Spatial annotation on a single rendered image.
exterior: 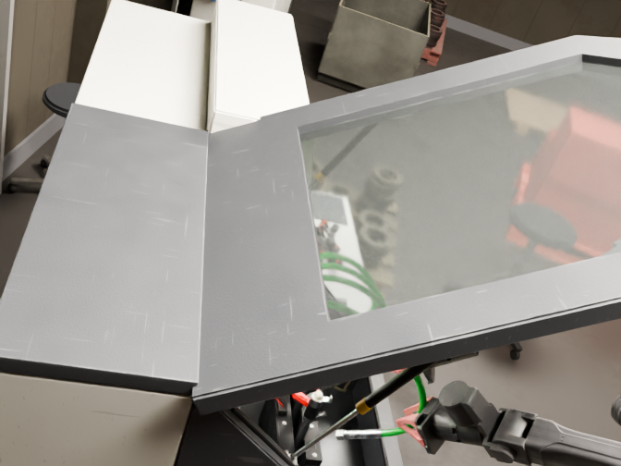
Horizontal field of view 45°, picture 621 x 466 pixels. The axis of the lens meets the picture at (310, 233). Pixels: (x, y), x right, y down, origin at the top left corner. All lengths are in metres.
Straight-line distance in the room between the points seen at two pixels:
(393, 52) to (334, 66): 0.46
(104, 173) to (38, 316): 0.39
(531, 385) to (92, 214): 2.87
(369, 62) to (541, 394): 2.95
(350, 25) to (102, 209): 4.50
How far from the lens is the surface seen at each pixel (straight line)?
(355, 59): 5.74
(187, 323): 1.11
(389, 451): 1.82
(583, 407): 3.90
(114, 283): 1.15
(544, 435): 1.31
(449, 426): 1.40
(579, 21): 8.50
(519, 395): 3.73
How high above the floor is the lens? 2.26
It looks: 34 degrees down
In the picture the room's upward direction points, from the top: 20 degrees clockwise
